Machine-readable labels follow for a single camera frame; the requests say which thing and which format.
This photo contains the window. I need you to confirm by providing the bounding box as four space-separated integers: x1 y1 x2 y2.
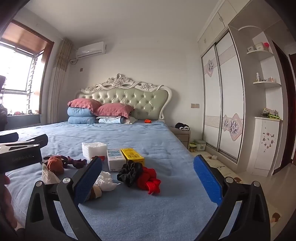
0 19 55 117

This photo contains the brown wooden door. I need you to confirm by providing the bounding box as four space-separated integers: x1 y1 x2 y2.
271 40 296 176

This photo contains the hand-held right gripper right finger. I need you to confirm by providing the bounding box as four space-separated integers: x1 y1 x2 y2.
193 155 271 241

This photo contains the red cloth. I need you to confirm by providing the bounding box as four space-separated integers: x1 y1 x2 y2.
136 166 162 195

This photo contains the small white box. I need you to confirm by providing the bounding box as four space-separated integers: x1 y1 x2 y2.
247 43 264 52

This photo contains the person's left hand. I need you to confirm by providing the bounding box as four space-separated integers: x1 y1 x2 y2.
0 174 18 230

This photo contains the green storage box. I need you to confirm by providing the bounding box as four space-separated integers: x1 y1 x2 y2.
194 139 207 151

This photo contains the maroon knit cloth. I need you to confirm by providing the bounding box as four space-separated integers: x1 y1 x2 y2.
60 155 88 169

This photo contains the brown roman blind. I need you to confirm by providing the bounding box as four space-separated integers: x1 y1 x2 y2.
1 21 53 62

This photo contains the white corner shelf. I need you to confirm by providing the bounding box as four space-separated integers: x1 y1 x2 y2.
253 80 282 89
246 49 274 55

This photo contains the folded blue quilt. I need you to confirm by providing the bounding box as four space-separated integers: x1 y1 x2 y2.
68 107 96 117
68 116 97 124

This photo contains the orange-brown cloth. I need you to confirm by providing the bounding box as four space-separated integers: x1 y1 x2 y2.
47 156 65 174

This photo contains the white sliding door wardrobe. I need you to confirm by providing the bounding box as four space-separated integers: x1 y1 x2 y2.
197 0 246 164

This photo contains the folded patterned quilt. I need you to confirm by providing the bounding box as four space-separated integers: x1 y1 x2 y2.
96 116 130 125

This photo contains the pink pillow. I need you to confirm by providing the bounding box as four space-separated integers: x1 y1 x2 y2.
67 98 102 114
94 103 134 118

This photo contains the brown wooden nightstand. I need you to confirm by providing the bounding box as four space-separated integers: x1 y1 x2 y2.
170 126 191 149

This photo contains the white cabinet with floral stickers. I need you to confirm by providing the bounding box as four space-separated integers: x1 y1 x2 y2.
246 116 281 178

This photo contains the brown paper cup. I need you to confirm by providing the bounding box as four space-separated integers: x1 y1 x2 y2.
90 186 102 200

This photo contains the white air conditioner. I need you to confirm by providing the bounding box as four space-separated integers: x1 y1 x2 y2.
75 41 107 59

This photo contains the bed with blue sheet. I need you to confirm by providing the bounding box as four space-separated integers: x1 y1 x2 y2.
0 74 219 241

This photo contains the printed play mat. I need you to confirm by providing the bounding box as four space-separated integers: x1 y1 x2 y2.
185 148 282 241

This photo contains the yellow carton box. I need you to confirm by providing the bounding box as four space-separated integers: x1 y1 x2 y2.
121 148 145 167

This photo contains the beige curtain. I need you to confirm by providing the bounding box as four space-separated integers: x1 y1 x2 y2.
47 38 73 125

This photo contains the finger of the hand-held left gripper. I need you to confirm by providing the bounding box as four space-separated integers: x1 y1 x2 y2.
0 134 49 151
0 132 19 143

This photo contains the clutter with green strap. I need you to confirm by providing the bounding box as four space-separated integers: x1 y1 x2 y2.
260 108 280 120

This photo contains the white medicine box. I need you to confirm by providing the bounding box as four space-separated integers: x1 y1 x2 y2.
107 148 127 172

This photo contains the black scrunchie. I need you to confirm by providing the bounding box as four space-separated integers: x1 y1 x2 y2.
117 162 143 188

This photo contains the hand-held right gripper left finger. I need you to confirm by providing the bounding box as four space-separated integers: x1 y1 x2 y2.
25 156 102 241

